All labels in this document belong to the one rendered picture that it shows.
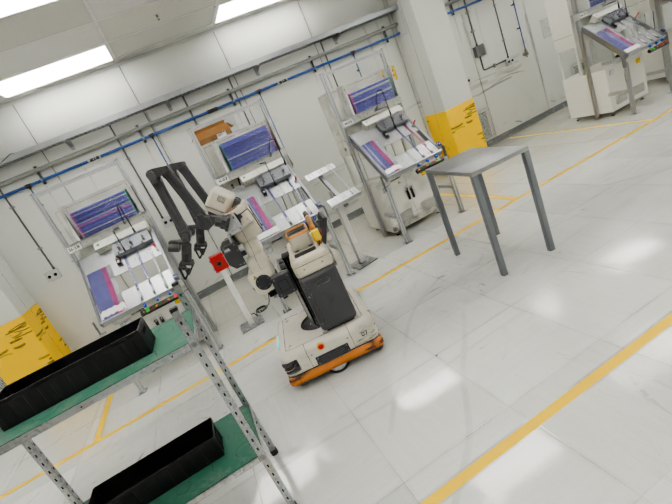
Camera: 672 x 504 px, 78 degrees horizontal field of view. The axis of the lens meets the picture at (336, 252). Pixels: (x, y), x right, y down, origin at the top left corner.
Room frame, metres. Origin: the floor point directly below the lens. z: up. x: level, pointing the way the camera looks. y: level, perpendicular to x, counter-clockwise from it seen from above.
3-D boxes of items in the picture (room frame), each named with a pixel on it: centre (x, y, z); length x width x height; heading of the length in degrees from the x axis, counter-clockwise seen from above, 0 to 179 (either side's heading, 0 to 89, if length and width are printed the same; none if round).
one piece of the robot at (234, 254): (2.67, 0.59, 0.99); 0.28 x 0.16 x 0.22; 3
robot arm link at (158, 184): (2.45, 0.75, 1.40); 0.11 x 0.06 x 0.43; 3
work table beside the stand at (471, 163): (3.03, -1.21, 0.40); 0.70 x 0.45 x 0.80; 7
